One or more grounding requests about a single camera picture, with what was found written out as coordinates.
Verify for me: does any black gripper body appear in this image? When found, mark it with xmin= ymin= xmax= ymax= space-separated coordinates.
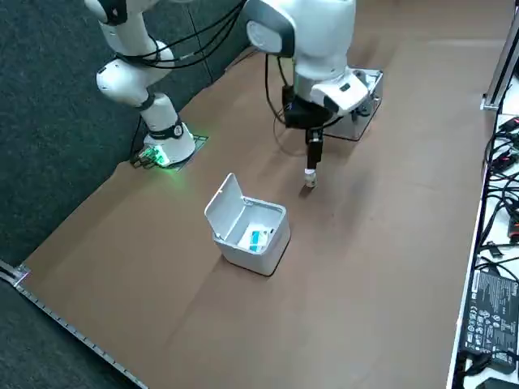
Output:
xmin=283 ymin=96 xmax=340 ymax=131

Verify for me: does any alcohol wipes plastic bag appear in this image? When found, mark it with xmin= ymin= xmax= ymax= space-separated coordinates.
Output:
xmin=238 ymin=224 xmax=273 ymax=253

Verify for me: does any aluminium medical kit case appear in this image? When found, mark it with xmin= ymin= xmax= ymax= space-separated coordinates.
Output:
xmin=324 ymin=67 xmax=384 ymax=142

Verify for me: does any white lidded waste bin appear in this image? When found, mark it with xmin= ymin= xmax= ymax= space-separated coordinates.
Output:
xmin=204 ymin=173 xmax=291 ymax=278

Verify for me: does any black labelled power adapter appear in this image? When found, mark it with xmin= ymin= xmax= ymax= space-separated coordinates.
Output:
xmin=457 ymin=265 xmax=519 ymax=365

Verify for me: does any plain black power adapter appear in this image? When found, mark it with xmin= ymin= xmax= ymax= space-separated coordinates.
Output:
xmin=457 ymin=351 xmax=519 ymax=389

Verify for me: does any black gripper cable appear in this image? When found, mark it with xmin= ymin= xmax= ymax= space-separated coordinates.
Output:
xmin=264 ymin=52 xmax=297 ymax=133

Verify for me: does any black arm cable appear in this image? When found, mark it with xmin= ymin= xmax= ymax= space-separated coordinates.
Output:
xmin=121 ymin=0 xmax=252 ymax=66

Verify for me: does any aluminium camera post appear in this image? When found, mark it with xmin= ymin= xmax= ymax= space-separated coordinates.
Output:
xmin=481 ymin=7 xmax=519 ymax=111

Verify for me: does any aluminium table edge rail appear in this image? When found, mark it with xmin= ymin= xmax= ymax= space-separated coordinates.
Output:
xmin=0 ymin=259 xmax=148 ymax=389

